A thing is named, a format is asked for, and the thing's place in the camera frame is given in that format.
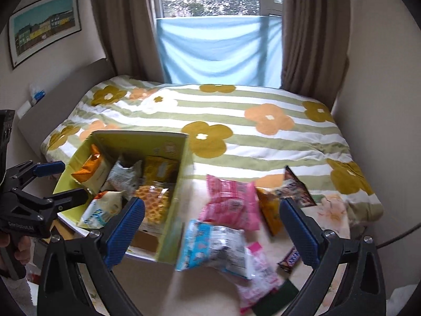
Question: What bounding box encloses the orange white snack bag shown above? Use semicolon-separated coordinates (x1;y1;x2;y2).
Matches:
71;144;112;195

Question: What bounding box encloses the clear waffle packet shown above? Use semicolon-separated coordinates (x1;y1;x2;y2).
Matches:
135;182;173;234

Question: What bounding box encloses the yellow snack packet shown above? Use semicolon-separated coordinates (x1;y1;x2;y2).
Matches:
143;156;178;185

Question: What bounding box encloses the cream blue snack bag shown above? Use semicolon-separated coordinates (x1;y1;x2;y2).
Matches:
77;190;123;229

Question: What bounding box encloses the person's left hand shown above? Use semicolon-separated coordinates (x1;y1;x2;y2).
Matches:
0;233;32;270

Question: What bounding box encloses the small chocolate bar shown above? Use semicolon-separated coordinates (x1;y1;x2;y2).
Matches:
278;247;300;274

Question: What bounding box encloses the grey bed headboard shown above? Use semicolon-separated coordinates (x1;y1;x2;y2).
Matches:
18;58;116;158

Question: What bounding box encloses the green cardboard box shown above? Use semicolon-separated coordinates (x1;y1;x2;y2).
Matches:
55;131;193;265

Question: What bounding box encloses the dark brown snack bag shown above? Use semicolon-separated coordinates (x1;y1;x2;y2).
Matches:
275;166;316;208

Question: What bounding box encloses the pink white snack packet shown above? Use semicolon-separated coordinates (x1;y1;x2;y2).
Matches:
225;242;283;315

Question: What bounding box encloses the dark green packet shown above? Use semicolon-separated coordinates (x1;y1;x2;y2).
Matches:
252;280;299;316

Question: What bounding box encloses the tissue pack on headboard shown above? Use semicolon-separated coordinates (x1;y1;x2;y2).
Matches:
29;83;46;106

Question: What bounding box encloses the pink snack bag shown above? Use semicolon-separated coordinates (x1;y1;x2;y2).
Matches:
198;175;260;231

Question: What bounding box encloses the light blue snack bag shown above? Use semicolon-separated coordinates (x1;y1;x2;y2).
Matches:
176;219;254;280

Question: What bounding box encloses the floral striped bed quilt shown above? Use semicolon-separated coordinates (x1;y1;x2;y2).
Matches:
40;76;384;225

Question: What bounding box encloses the framed houses picture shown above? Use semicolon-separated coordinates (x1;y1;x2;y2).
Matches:
7;0;82;68

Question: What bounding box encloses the right brown curtain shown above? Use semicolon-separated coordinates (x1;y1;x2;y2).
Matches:
281;0;351;108

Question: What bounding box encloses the brown curtain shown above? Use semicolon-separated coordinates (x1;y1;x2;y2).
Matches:
281;0;351;108
91;0;165;83

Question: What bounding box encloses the left brown curtain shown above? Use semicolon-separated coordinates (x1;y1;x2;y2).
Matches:
91;0;165;83

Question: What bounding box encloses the light blue window cloth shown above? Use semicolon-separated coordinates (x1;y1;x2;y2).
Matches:
156;16;283;88

